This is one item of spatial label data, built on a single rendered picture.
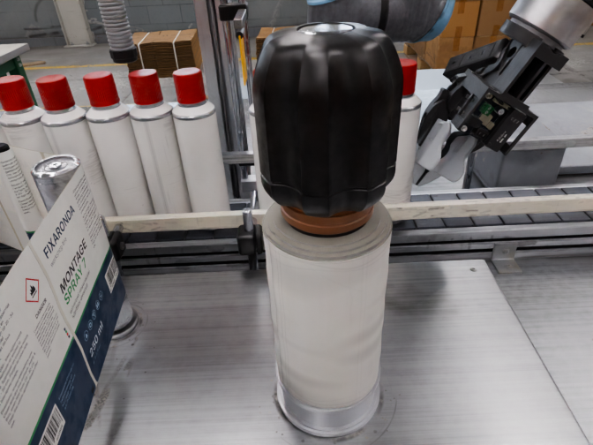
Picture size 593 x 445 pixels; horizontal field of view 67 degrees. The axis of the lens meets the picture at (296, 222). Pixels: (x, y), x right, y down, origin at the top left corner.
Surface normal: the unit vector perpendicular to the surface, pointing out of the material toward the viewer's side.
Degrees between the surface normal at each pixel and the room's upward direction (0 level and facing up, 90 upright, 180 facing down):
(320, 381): 88
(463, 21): 90
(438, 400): 0
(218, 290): 0
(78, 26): 90
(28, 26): 90
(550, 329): 0
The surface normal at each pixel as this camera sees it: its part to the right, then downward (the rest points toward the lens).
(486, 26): 0.03, 0.58
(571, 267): -0.04, -0.83
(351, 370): 0.33, 0.50
